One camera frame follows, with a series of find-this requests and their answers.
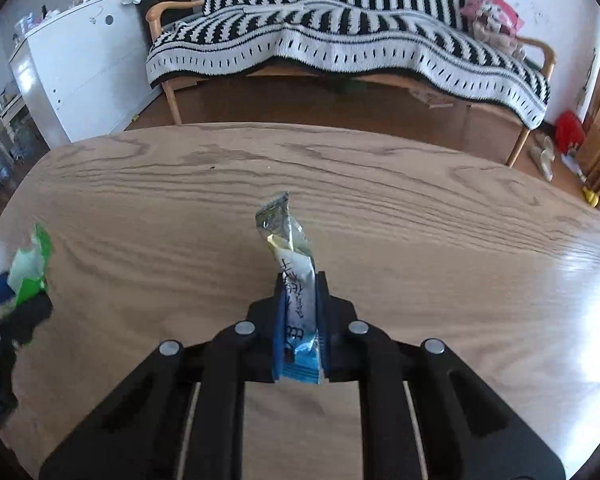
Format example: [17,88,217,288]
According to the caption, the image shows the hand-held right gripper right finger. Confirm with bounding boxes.
[316,271,566,480]

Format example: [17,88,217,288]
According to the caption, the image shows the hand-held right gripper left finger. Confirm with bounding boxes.
[39,272,286,480]

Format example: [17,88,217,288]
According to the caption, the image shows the lime green packaging piece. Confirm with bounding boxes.
[7,222,55,306]

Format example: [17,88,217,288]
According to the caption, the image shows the long snack sachet wrapper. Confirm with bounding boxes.
[255,191,328,385]

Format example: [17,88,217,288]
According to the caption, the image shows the group of water bottles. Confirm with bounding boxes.
[0,130,36,196]

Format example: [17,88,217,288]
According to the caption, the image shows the white cabinet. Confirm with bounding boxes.
[7,0,153,148]

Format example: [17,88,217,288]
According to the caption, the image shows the cardboard box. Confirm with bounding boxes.
[415,85,528,136]

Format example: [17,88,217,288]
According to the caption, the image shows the striped blanket sofa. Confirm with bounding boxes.
[146,0,552,131]

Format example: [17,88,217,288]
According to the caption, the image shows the red bag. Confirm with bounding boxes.
[554,110,586,153]

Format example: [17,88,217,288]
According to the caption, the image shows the wooden sofa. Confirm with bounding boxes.
[145,0,556,168]

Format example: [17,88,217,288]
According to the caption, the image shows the black cabinet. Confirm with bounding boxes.
[137,0,193,31]

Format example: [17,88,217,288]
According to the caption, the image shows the beige plush toy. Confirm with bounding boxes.
[472,15,528,58]

